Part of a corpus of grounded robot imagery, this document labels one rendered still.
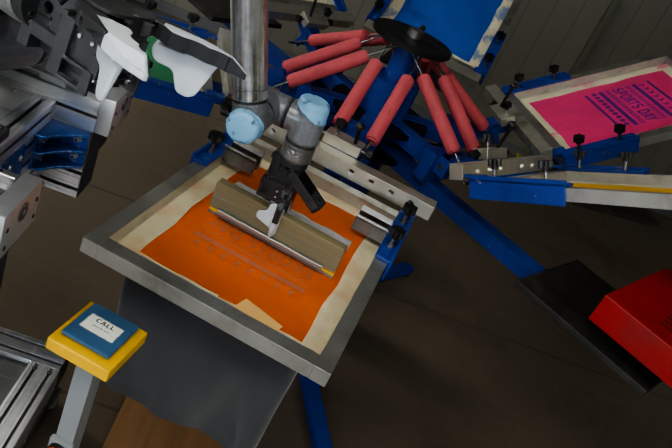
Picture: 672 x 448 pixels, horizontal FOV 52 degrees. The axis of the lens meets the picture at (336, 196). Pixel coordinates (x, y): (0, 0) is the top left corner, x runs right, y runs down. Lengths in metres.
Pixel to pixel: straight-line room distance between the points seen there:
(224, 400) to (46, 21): 1.17
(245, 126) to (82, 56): 0.79
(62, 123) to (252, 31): 0.49
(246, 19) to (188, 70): 0.70
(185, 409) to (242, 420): 0.15
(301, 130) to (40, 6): 0.92
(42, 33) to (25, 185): 0.55
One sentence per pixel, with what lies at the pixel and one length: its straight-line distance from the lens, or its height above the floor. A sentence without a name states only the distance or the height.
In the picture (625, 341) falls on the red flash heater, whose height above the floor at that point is 1.03.
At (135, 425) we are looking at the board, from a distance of 2.48.
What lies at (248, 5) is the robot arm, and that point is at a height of 1.53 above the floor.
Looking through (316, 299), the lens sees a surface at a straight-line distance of 1.64.
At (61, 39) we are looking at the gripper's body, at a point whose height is 1.64.
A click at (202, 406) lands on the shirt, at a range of 1.75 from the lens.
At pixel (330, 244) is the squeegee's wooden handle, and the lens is 1.67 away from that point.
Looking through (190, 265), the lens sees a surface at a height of 0.95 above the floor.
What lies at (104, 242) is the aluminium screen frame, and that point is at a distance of 1.53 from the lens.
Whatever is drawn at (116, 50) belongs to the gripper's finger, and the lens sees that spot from 0.60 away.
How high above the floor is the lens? 1.91
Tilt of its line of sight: 27 degrees down
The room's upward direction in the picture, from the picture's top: 25 degrees clockwise
